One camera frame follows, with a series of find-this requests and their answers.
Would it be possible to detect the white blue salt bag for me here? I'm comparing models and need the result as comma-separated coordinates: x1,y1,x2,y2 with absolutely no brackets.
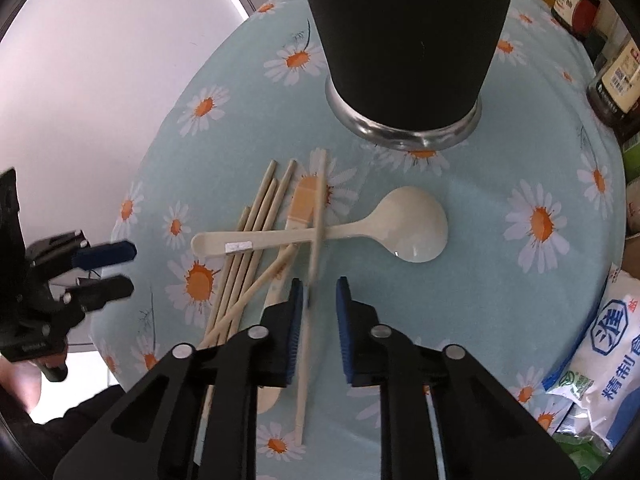
542,264,640,452

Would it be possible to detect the dark sauce bottle beige label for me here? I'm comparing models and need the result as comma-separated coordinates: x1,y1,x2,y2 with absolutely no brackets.
586,34,640,132

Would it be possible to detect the black metal utensil holder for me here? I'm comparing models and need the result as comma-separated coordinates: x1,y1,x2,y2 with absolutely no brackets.
292,0,518,151

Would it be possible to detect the person's left hand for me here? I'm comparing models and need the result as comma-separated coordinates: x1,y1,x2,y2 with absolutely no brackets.
0,349,69,411

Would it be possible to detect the cream patterned spoon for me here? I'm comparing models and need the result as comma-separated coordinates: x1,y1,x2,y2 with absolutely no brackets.
257,175,323,415

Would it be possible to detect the red label sauce bottle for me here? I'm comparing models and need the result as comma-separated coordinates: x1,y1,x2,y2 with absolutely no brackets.
550,0,602,37

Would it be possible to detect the wooden chopstick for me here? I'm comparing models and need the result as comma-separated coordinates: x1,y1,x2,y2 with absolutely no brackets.
197,245,301,351
202,206,251,346
215,159,299,346
210,177,280,343
295,148,331,446
205,160,279,346

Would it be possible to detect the large cream ladle spoon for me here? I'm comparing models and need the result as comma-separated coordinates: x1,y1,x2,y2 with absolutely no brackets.
191,186,449,264

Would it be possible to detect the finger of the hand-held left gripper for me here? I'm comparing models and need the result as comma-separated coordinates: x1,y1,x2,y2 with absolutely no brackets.
27,231,138,271
44,274,136,317

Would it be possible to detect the green packet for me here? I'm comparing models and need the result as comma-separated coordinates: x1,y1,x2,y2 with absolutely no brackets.
550,430,618,480

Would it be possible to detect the daisy print tablecloth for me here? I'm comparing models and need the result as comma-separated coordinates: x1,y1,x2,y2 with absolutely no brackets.
90,0,628,480

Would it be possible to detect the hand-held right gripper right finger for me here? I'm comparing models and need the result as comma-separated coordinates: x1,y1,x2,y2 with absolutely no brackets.
336,276,583,480

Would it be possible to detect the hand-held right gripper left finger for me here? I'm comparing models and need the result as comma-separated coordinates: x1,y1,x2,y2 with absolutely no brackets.
52,278,305,480

